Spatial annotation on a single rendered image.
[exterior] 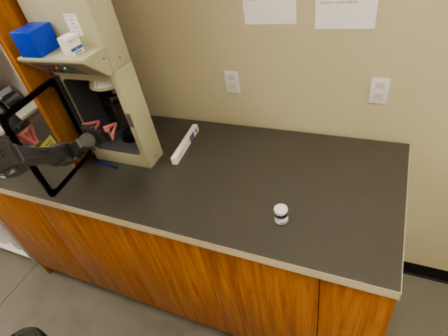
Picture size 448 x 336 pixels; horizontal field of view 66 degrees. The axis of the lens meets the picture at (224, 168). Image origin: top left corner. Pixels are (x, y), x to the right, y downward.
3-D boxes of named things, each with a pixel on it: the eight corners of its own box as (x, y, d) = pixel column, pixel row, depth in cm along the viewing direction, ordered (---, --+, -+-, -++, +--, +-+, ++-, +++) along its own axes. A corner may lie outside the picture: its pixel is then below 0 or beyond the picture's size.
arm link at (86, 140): (49, 147, 131) (61, 167, 132) (58, 137, 123) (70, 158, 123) (78, 137, 139) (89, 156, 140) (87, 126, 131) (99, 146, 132)
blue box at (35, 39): (42, 46, 132) (30, 21, 126) (61, 46, 128) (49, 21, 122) (22, 57, 125) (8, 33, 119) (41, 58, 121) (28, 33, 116)
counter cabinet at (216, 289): (107, 203, 284) (56, 109, 226) (379, 270, 205) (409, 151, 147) (48, 273, 240) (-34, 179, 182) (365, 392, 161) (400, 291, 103)
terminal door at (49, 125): (93, 153, 166) (53, 75, 140) (52, 199, 144) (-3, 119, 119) (91, 153, 166) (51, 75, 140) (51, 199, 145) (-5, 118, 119)
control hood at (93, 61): (51, 69, 140) (39, 45, 133) (115, 73, 127) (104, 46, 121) (29, 83, 132) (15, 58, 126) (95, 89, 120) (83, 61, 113)
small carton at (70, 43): (75, 49, 123) (67, 32, 119) (85, 50, 121) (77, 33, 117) (64, 55, 120) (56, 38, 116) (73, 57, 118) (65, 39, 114)
